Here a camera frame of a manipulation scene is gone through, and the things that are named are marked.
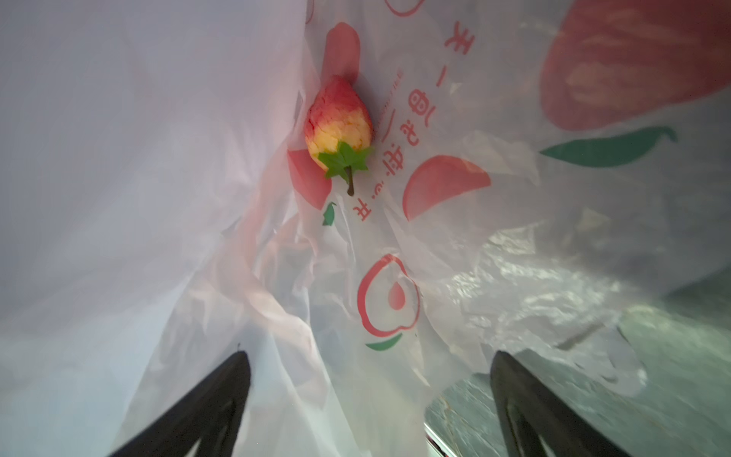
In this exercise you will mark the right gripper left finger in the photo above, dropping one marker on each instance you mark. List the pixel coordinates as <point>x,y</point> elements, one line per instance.
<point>206,420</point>

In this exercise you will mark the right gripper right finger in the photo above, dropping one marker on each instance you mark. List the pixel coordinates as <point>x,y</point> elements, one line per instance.
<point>534,419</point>

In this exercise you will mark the pink plastic bag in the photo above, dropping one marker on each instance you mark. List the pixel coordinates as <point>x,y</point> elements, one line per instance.
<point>549,179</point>

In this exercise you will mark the red yellow strawberry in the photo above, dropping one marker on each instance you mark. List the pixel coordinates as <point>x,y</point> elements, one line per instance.
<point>339,132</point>

